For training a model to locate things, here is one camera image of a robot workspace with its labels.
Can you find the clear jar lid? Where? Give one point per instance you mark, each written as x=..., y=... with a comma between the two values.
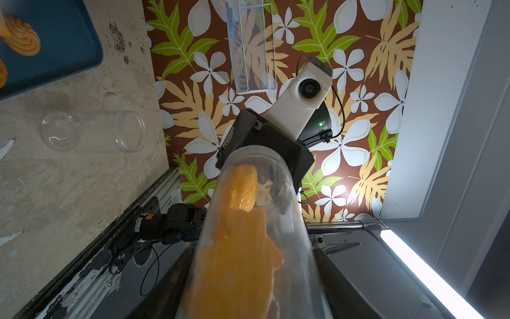
x=113, y=102

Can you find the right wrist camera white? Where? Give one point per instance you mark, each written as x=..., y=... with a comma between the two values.
x=304, y=94

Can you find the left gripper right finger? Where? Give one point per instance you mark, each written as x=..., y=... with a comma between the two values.
x=344, y=300

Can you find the white mesh basket right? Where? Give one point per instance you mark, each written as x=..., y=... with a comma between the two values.
x=250, y=29

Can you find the orange cookies on tray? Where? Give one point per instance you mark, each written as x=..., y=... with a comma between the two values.
x=19, y=36

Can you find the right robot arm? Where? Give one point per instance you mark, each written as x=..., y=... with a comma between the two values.
x=323, y=124

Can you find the clear cookie jar front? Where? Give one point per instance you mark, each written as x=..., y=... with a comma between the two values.
x=254, y=258

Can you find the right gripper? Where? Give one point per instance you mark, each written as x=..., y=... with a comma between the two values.
x=250, y=128

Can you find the teal plastic tray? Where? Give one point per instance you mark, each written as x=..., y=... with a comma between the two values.
x=69, y=44

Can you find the clear cookie jar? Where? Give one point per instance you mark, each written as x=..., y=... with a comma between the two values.
x=94, y=131
x=254, y=258

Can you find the white ceiling light bar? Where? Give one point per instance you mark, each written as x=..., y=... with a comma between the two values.
x=440, y=293

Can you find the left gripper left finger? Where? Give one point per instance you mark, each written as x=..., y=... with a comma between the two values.
x=164, y=300

